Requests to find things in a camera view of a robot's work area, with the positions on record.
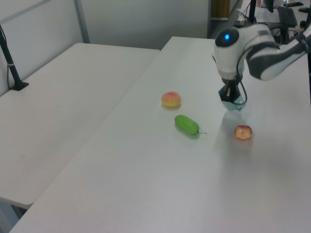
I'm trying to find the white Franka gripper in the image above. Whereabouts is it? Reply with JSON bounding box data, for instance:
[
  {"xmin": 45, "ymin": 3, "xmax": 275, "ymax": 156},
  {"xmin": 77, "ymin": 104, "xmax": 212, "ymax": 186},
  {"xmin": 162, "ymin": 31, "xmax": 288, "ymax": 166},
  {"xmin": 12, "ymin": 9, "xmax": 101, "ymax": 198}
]
[{"xmin": 216, "ymin": 63, "xmax": 244, "ymax": 99}]

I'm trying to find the red wax apple fruit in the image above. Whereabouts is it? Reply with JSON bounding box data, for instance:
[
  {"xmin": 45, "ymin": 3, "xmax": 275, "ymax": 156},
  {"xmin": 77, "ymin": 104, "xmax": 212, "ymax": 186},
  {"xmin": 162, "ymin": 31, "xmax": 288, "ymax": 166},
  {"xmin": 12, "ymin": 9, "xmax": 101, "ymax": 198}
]
[{"xmin": 234, "ymin": 125, "xmax": 253, "ymax": 141}]

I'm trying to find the green toy cucumber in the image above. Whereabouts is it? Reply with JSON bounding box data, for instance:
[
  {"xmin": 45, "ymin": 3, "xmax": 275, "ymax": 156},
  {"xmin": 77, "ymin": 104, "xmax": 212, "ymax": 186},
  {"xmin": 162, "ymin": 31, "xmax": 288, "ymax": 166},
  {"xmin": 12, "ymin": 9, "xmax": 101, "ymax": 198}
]
[{"xmin": 174, "ymin": 115, "xmax": 208, "ymax": 137}]

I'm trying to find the orange pink toy peach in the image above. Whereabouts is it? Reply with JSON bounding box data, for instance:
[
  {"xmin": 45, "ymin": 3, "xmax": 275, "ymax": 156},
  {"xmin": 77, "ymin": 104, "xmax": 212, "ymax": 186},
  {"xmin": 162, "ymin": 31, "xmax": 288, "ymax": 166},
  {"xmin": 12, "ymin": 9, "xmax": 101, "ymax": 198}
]
[{"xmin": 161, "ymin": 91, "xmax": 182, "ymax": 108}]

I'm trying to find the black monitor stand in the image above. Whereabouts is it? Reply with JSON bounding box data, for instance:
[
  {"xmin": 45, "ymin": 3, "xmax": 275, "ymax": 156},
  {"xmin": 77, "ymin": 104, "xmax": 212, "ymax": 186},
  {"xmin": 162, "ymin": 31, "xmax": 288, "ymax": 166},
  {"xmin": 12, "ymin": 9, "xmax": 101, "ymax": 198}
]
[{"xmin": 248, "ymin": 0, "xmax": 258, "ymax": 24}]

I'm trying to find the brown wooden panel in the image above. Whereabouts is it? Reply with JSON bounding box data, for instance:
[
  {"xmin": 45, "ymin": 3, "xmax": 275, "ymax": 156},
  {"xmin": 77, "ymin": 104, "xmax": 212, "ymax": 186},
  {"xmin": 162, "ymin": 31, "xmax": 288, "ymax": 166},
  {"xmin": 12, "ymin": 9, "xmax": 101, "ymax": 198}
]
[{"xmin": 210, "ymin": 0, "xmax": 230, "ymax": 19}]

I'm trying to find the black keyboard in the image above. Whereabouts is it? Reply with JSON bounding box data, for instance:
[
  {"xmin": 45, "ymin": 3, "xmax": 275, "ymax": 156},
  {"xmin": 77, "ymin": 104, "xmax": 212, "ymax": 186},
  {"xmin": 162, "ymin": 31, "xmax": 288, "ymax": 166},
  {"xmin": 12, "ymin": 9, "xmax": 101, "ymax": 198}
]
[{"xmin": 276, "ymin": 6, "xmax": 298, "ymax": 28}]

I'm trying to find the white side table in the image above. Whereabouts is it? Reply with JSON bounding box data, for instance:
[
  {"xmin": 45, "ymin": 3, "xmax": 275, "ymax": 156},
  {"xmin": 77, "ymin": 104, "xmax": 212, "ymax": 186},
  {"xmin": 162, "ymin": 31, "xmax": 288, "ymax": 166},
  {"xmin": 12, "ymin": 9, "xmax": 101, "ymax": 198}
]
[{"xmin": 0, "ymin": 43, "xmax": 161, "ymax": 209}]

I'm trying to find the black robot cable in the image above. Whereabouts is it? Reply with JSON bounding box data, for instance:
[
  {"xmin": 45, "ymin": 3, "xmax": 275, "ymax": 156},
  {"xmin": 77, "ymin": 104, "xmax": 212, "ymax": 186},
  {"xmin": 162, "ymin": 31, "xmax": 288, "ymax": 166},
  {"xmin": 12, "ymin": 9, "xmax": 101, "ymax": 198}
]
[{"xmin": 234, "ymin": 31, "xmax": 280, "ymax": 106}]

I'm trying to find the grey partition post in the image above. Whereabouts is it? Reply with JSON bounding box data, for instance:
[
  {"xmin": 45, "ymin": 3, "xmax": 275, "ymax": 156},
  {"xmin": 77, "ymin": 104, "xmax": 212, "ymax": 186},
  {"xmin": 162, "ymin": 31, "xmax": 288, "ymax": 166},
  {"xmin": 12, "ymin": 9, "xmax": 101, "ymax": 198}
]
[{"xmin": 73, "ymin": 0, "xmax": 91, "ymax": 45}]

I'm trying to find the black camera pole with base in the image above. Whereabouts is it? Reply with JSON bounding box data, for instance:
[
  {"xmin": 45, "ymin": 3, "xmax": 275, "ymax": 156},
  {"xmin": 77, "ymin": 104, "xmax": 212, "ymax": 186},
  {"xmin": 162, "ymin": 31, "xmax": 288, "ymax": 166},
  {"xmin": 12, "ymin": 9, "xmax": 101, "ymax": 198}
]
[{"xmin": 0, "ymin": 24, "xmax": 30, "ymax": 91}]

